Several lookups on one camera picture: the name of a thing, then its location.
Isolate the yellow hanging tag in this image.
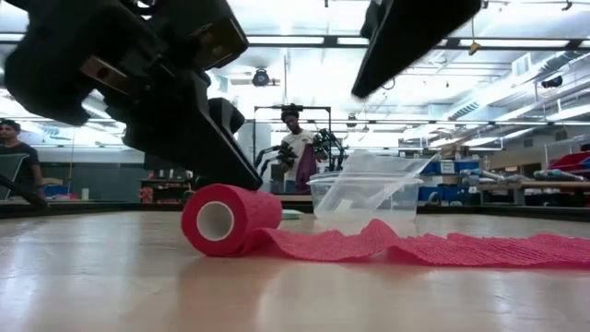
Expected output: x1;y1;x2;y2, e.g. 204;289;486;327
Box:
468;13;482;56

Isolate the long light bar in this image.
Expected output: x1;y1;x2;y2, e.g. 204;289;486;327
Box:
0;30;590;51

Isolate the clear plastic zipper bag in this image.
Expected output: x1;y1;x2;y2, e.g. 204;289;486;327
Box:
317;148;440;218

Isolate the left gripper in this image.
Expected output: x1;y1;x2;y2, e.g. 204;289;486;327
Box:
4;0;264;192

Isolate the dark shelf with items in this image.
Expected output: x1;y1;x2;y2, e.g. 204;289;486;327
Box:
139;168;195;205

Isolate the white air vent grille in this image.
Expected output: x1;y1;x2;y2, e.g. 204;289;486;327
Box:
512;53;534;79

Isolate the black hanging camera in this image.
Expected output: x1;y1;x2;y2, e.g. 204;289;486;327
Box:
251;67;272;89

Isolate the grey wrapped bundle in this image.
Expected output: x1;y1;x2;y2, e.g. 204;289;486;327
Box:
459;168;531;184
533;168;587;183

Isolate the clear plastic food container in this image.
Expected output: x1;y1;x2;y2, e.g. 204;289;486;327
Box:
306;171;425;220

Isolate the standing person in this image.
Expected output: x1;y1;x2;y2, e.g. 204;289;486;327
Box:
277;108;325;195

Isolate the red storage bin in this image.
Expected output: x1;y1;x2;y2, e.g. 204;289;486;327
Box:
548;150;590;172

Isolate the red elastic bandage roll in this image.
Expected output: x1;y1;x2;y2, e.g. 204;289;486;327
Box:
180;183;590;271

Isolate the wooden workbench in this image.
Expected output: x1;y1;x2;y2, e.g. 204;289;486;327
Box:
478;180;590;207

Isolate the blue storage bin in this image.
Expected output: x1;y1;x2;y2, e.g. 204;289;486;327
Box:
418;184;480;203
421;159;481;175

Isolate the seated person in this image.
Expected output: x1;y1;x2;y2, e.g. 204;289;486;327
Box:
0;118;46;204

